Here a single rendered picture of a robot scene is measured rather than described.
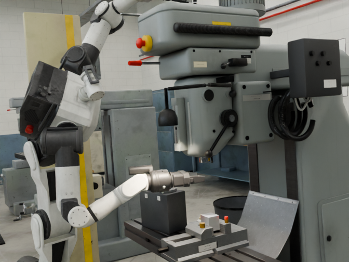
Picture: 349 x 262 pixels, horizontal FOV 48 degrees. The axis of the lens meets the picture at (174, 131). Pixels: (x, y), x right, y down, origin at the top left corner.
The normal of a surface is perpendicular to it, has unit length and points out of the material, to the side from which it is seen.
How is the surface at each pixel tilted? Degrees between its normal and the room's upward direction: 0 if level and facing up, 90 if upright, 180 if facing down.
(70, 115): 95
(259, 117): 90
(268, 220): 63
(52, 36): 90
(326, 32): 90
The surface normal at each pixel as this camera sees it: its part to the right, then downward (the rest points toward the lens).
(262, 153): -0.86, 0.09
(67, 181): 0.30, -0.05
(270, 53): 0.51, 0.01
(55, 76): 0.54, -0.54
